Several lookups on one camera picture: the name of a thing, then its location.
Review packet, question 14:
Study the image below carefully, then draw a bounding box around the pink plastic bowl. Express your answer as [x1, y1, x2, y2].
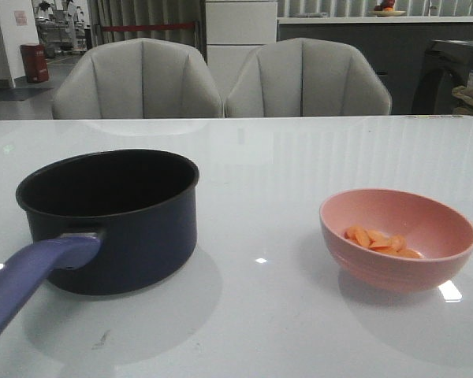
[319, 188, 473, 293]

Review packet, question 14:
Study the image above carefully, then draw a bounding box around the orange ham slices pile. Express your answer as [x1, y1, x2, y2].
[344, 225, 423, 259]

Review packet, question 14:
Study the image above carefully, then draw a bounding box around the right grey upholstered chair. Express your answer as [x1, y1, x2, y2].
[225, 38, 392, 118]

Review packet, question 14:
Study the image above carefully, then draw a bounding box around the grey upholstered chair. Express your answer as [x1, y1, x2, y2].
[225, 38, 392, 118]
[52, 38, 223, 120]

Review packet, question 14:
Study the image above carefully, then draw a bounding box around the left grey upholstered chair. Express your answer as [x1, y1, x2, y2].
[52, 38, 223, 120]

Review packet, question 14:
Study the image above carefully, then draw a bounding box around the white drawer cabinet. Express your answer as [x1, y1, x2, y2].
[204, 1, 277, 98]

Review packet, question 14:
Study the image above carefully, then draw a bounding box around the red barrier belt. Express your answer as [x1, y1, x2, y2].
[100, 21, 197, 32]

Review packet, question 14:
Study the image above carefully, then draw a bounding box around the grey counter white top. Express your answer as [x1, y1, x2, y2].
[277, 16, 473, 115]

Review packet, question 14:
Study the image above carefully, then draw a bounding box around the fruit plate on counter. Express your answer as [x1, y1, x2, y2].
[371, 0, 405, 17]

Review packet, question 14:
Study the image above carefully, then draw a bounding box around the dark grey appliance cabinet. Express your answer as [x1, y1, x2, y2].
[411, 40, 473, 114]

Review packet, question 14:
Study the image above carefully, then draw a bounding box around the red trash bin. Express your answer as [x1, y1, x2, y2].
[20, 43, 49, 83]

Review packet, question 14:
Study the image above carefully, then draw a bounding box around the beige folded cushion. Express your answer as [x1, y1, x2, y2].
[452, 86, 473, 116]

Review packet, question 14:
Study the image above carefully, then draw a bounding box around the dark blue saucepan purple handle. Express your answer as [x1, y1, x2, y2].
[0, 149, 199, 335]

